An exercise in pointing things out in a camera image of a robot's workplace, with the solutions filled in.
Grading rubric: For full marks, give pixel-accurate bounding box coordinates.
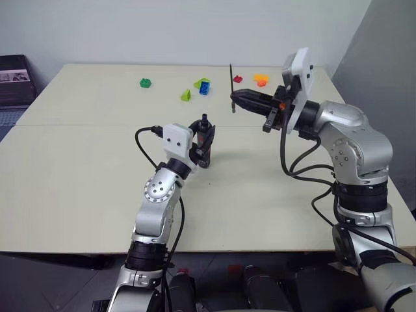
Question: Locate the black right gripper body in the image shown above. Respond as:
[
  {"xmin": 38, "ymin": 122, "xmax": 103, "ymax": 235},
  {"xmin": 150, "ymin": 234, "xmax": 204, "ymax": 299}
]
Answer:
[{"xmin": 261, "ymin": 84, "xmax": 296, "ymax": 133}]

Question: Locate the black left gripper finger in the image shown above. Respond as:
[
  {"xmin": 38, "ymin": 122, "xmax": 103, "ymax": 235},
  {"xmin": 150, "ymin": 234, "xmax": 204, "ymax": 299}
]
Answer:
[
  {"xmin": 188, "ymin": 119, "xmax": 203, "ymax": 146},
  {"xmin": 201, "ymin": 125, "xmax": 217, "ymax": 157}
]

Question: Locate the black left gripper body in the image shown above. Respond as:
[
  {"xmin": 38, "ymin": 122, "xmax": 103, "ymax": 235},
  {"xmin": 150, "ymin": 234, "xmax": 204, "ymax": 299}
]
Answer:
[{"xmin": 189, "ymin": 142, "xmax": 207, "ymax": 166}]

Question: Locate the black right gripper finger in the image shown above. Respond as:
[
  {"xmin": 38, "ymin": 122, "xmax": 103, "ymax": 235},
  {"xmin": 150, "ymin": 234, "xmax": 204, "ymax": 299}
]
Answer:
[
  {"xmin": 232, "ymin": 98, "xmax": 274, "ymax": 114},
  {"xmin": 229, "ymin": 88, "xmax": 276, "ymax": 102}
]

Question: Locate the dark rounded shape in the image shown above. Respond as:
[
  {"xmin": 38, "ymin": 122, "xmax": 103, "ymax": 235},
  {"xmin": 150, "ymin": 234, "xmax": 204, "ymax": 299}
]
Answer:
[
  {"xmin": 166, "ymin": 272, "xmax": 198, "ymax": 312},
  {"xmin": 241, "ymin": 265, "xmax": 294, "ymax": 312}
]

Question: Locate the blue grey ribbed panel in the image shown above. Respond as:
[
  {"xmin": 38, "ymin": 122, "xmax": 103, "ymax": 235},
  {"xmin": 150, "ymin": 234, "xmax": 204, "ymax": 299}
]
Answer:
[{"xmin": 0, "ymin": 108, "xmax": 27, "ymax": 127}]

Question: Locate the black box with label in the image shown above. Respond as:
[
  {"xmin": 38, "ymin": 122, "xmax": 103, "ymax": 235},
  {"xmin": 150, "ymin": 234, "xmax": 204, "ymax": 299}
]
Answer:
[{"xmin": 0, "ymin": 54, "xmax": 38, "ymax": 109}]

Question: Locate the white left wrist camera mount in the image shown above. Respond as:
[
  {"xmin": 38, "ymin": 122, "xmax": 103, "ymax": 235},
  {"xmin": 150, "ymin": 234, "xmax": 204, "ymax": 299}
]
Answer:
[{"xmin": 161, "ymin": 123, "xmax": 198, "ymax": 172}]

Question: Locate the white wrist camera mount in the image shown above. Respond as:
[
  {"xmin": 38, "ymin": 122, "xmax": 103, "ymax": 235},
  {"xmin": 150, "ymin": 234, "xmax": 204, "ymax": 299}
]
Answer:
[
  {"xmin": 161, "ymin": 123, "xmax": 198, "ymax": 172},
  {"xmin": 280, "ymin": 46, "xmax": 315, "ymax": 134}
]

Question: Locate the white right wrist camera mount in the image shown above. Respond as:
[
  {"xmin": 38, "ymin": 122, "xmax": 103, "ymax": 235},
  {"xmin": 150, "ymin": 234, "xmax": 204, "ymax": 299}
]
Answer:
[{"xmin": 280, "ymin": 46, "xmax": 315, "ymax": 134}]

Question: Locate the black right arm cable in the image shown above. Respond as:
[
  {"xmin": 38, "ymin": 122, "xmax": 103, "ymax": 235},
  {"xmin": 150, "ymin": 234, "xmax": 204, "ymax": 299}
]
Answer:
[{"xmin": 278, "ymin": 119, "xmax": 416, "ymax": 267}]

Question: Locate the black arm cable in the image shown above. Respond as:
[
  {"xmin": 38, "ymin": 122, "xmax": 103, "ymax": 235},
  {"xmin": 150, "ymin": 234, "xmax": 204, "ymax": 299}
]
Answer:
[
  {"xmin": 134, "ymin": 124, "xmax": 187, "ymax": 295},
  {"xmin": 278, "ymin": 119, "xmax": 416, "ymax": 267}
]

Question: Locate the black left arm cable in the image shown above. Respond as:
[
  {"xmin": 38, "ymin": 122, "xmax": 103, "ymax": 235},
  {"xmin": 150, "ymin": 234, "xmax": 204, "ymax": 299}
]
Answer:
[{"xmin": 134, "ymin": 124, "xmax": 187, "ymax": 295}]

